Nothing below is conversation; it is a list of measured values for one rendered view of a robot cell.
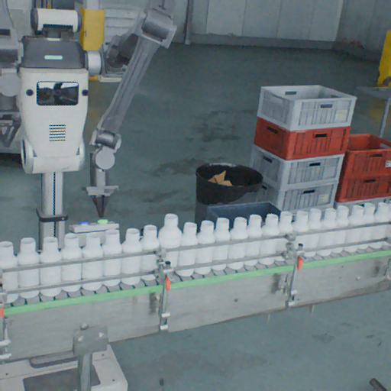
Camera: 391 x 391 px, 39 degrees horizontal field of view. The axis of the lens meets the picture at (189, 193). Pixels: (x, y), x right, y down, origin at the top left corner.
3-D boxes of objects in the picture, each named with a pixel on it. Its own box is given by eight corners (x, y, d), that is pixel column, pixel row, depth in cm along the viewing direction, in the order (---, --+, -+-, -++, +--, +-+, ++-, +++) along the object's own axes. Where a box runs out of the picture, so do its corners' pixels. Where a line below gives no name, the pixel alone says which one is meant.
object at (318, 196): (274, 217, 406) (279, 189, 397) (243, 195, 437) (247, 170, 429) (334, 207, 436) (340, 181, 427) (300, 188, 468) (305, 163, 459)
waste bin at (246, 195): (202, 279, 357) (214, 189, 333) (176, 247, 394) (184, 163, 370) (262, 270, 376) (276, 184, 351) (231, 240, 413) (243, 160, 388)
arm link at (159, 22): (185, -6, 154) (153, -22, 151) (174, 36, 151) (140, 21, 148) (136, 50, 195) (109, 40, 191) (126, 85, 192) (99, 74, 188)
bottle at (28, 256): (13, 292, 151) (11, 239, 145) (32, 285, 155) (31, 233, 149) (24, 302, 147) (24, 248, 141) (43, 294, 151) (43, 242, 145)
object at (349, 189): (338, 203, 444) (344, 178, 435) (307, 184, 477) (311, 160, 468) (392, 196, 471) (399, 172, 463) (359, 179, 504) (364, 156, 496)
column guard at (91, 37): (81, 79, 882) (82, 8, 840) (75, 74, 915) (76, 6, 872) (105, 79, 898) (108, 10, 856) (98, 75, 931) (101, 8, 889)
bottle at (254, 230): (243, 267, 176) (251, 221, 170) (236, 258, 181) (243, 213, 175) (260, 266, 179) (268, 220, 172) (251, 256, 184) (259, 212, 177)
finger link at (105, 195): (111, 218, 168) (111, 187, 167) (88, 220, 165) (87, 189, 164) (105, 216, 174) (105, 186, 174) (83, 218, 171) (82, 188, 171)
